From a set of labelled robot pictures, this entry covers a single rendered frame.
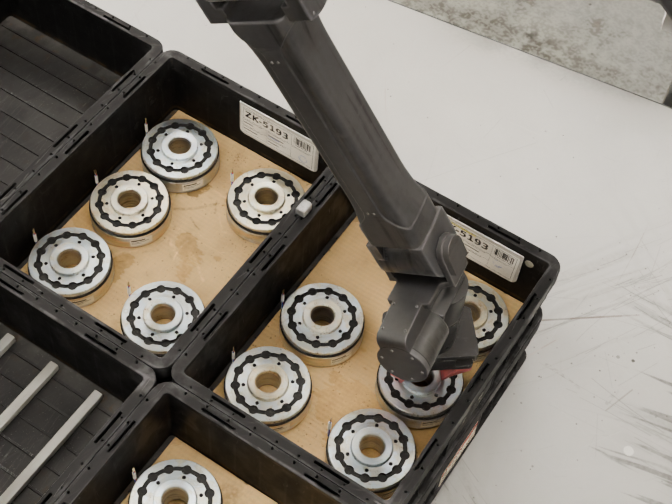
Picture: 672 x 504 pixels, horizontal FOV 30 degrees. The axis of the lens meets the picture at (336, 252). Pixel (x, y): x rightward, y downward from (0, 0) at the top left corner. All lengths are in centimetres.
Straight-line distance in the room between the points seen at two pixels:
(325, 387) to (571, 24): 179
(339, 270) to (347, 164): 45
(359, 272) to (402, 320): 34
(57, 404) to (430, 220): 52
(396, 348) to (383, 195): 17
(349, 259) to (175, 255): 22
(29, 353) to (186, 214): 28
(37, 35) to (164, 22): 26
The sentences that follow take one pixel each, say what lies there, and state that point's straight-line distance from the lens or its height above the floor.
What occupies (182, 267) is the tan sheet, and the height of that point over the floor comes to 83.
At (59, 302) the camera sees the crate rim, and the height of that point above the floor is 93.
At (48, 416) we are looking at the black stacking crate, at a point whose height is 83.
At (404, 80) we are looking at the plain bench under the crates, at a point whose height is 70.
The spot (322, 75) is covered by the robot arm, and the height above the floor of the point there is 135.
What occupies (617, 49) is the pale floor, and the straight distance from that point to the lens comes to 312.
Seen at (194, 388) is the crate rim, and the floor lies 93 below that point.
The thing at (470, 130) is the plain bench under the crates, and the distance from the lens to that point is 194.
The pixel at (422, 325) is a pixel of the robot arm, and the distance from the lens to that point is 129.
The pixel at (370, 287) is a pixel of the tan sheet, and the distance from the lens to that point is 159.
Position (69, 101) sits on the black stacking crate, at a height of 83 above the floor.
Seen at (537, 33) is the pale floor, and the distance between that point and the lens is 311.
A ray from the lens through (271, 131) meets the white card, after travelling 166.
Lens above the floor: 217
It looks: 55 degrees down
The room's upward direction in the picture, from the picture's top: 6 degrees clockwise
